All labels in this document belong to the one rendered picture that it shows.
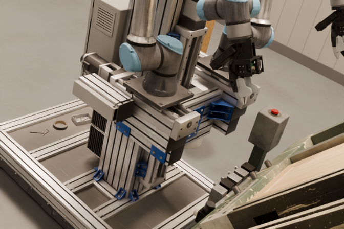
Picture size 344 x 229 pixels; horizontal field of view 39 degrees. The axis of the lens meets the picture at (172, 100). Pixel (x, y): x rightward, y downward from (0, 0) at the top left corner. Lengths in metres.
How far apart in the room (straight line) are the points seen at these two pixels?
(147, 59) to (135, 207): 1.05
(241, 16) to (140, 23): 0.51
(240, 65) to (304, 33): 4.15
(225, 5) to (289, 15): 4.22
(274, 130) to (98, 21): 0.99
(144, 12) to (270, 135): 0.92
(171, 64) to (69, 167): 1.13
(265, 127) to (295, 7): 3.39
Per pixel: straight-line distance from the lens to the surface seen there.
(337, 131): 2.29
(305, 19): 5.59
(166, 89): 1.99
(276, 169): 2.04
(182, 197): 2.81
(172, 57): 1.94
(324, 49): 5.55
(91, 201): 2.66
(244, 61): 1.46
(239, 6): 1.45
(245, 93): 1.50
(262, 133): 2.38
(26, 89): 3.92
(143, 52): 1.85
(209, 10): 1.52
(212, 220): 1.58
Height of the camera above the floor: 2.02
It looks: 29 degrees down
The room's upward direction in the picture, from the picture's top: 14 degrees clockwise
